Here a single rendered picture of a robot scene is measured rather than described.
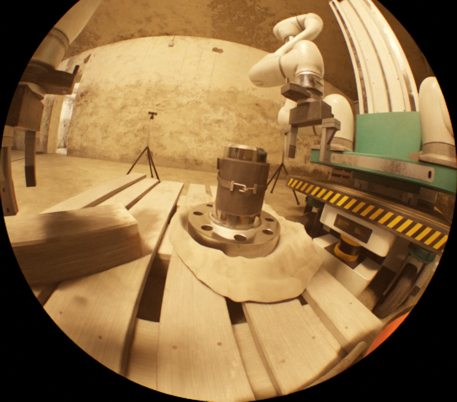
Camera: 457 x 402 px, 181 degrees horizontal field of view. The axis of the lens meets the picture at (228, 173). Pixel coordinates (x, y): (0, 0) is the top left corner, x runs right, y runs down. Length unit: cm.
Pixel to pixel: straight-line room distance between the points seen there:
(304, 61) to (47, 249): 67
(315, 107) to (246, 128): 248
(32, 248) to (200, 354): 27
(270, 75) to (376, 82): 61
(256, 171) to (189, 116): 248
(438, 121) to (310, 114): 42
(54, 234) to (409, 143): 93
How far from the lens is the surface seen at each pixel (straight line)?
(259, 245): 32
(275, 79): 53
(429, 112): 56
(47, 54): 29
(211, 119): 272
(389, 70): 94
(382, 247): 43
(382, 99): 87
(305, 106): 42
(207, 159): 266
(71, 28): 33
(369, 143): 73
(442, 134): 54
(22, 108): 25
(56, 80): 28
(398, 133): 70
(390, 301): 51
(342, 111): 67
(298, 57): 49
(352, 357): 28
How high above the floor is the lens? 37
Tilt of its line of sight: 8 degrees down
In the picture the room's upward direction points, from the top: 8 degrees clockwise
